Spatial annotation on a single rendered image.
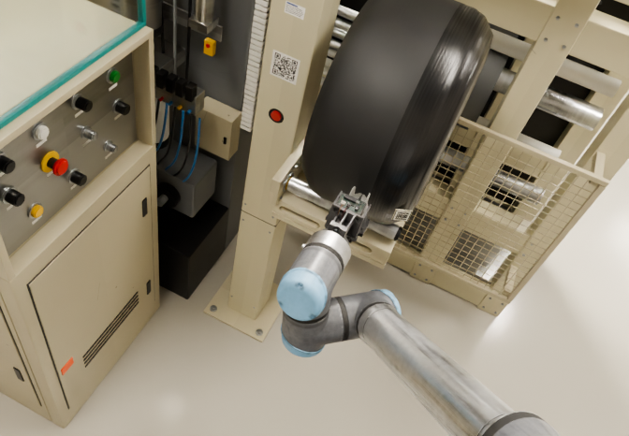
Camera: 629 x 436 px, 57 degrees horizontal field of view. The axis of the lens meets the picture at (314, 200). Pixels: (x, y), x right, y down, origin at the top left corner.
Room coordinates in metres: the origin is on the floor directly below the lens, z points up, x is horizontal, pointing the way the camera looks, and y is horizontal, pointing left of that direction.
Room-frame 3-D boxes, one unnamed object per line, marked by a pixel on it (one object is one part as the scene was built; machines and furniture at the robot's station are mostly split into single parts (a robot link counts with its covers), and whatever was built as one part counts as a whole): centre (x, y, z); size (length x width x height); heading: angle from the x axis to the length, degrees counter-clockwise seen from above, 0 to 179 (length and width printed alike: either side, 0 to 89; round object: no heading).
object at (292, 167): (1.27, 0.07, 0.90); 0.40 x 0.03 x 0.10; 167
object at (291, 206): (1.09, -0.07, 0.83); 0.36 x 0.09 x 0.06; 77
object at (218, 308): (1.26, 0.15, 0.01); 0.27 x 0.27 x 0.02; 77
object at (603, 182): (1.50, -0.40, 0.65); 0.90 x 0.02 x 0.70; 77
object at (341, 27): (1.65, 0.02, 1.05); 0.20 x 0.15 x 0.30; 77
